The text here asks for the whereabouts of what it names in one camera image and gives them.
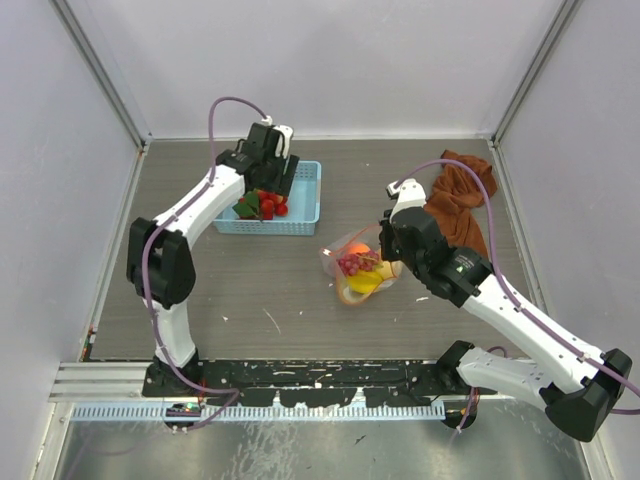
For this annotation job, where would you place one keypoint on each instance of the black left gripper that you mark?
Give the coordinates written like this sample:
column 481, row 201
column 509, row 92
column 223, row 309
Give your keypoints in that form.
column 281, row 182

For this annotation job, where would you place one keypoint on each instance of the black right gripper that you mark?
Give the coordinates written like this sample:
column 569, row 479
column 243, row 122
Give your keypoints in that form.
column 387, row 252

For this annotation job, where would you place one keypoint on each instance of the light blue plastic basket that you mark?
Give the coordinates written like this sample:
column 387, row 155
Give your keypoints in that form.
column 303, row 205

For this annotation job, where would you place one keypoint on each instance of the orange peach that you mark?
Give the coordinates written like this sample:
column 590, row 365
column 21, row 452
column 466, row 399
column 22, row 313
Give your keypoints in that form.
column 359, row 249

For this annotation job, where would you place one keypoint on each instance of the purple grape bunch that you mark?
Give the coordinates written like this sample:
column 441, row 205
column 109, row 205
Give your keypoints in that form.
column 351, row 264

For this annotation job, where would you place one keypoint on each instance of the yellow star fruit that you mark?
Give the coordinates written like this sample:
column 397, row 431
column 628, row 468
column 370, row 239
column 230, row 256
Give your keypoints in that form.
column 364, row 282

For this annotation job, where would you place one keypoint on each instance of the clear zip top bag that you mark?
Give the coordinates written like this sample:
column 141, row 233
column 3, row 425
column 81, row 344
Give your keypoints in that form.
column 329, row 256

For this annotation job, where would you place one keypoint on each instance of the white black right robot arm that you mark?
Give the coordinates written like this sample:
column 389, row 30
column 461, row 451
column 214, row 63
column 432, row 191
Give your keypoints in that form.
column 469, row 281

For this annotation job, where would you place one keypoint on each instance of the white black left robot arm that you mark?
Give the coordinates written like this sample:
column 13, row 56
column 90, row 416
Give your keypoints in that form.
column 159, row 259

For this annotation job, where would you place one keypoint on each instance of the red strawberry cluster with leaves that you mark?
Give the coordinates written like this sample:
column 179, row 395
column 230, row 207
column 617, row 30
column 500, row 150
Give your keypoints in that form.
column 261, row 205

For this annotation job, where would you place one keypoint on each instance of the brown cloth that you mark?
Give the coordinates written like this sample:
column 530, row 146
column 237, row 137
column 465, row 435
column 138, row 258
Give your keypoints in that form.
column 454, row 195

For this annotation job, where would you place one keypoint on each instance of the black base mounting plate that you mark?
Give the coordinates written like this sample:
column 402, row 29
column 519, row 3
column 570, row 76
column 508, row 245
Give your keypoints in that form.
column 394, row 383

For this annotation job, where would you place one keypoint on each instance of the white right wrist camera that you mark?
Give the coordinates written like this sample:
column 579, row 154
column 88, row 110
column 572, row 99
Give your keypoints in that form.
column 409, row 193

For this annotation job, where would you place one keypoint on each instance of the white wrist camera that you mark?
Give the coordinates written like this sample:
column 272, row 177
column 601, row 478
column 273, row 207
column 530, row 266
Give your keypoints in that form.
column 284, row 138
column 409, row 193

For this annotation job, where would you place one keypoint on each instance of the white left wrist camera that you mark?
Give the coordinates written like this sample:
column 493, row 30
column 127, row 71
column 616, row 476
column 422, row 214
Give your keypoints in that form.
column 284, row 138

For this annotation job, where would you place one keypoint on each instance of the slotted cable duct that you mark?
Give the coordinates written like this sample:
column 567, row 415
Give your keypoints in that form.
column 168, row 411

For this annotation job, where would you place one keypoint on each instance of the left aluminium frame post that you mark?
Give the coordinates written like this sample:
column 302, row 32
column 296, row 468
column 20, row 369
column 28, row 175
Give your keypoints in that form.
column 82, row 24

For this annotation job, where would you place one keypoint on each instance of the aluminium frame post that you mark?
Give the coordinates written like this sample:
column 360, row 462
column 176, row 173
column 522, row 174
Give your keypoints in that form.
column 82, row 24
column 559, row 24

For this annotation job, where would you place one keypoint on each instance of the right aluminium frame post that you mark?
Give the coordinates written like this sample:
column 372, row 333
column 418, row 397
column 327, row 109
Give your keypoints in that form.
column 559, row 24

